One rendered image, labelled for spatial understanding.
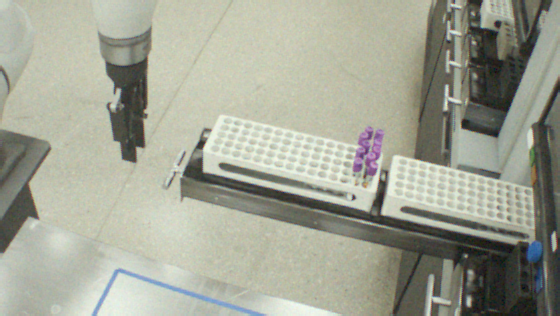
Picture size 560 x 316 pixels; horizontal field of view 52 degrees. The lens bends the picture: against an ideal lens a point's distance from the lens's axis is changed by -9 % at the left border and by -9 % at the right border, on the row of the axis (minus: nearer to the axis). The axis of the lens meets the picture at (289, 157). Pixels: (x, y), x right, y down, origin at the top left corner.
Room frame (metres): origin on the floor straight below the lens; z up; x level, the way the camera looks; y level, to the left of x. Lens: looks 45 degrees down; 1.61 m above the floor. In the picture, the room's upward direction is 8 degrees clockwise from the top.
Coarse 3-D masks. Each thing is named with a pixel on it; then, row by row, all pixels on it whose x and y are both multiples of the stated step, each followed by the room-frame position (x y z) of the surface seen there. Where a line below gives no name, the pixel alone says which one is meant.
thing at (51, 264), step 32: (32, 224) 0.56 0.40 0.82; (0, 256) 0.50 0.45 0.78; (32, 256) 0.49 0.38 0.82; (64, 256) 0.51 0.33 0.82; (96, 256) 0.52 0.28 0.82; (128, 256) 0.53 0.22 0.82; (0, 288) 0.43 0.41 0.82; (32, 288) 0.44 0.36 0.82; (64, 288) 0.45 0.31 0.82; (96, 288) 0.46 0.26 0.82; (128, 288) 0.47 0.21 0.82; (160, 288) 0.48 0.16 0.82; (192, 288) 0.49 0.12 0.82; (224, 288) 0.50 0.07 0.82
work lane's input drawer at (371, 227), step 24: (192, 168) 0.74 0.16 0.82; (192, 192) 0.72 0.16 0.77; (216, 192) 0.71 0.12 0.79; (240, 192) 0.71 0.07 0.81; (264, 192) 0.71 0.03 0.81; (264, 216) 0.70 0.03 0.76; (288, 216) 0.70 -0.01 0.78; (312, 216) 0.69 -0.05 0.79; (336, 216) 0.69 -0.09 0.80; (360, 216) 0.69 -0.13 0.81; (384, 216) 0.69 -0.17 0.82; (384, 240) 0.68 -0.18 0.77; (408, 240) 0.67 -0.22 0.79; (432, 240) 0.67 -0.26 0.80; (456, 240) 0.67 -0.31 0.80; (480, 240) 0.67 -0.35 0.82
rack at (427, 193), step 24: (408, 168) 0.76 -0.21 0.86; (432, 168) 0.78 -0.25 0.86; (408, 192) 0.71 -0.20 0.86; (432, 192) 0.72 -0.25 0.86; (456, 192) 0.72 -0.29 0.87; (480, 192) 0.73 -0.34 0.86; (504, 192) 0.74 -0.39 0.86; (528, 192) 0.76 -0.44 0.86; (408, 216) 0.69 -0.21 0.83; (432, 216) 0.71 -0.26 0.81; (456, 216) 0.68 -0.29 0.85; (480, 216) 0.68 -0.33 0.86; (504, 216) 0.68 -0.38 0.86; (528, 216) 0.70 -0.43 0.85; (504, 240) 0.67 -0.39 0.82; (528, 240) 0.66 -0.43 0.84
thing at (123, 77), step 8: (112, 64) 0.77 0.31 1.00; (136, 64) 0.78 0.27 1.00; (144, 64) 0.79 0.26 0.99; (112, 72) 0.77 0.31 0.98; (120, 72) 0.77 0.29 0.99; (128, 72) 0.77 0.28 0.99; (136, 72) 0.78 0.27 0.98; (144, 72) 0.79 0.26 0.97; (112, 80) 0.77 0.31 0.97; (120, 80) 0.77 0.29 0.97; (128, 80) 0.77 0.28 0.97; (136, 80) 0.78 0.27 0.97; (120, 88) 0.77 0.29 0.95; (128, 88) 0.78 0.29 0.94; (120, 96) 0.76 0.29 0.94; (128, 96) 0.78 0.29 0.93
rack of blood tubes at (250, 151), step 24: (240, 120) 0.82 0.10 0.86; (216, 144) 0.77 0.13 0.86; (240, 144) 0.77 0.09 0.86; (264, 144) 0.78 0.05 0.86; (288, 144) 0.79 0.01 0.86; (312, 144) 0.79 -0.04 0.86; (336, 144) 0.80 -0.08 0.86; (216, 168) 0.73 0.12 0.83; (240, 168) 0.76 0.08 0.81; (264, 168) 0.72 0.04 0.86; (288, 168) 0.74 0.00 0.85; (312, 168) 0.73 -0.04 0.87; (336, 168) 0.74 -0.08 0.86; (312, 192) 0.71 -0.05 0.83; (336, 192) 0.72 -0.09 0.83; (360, 192) 0.70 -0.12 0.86
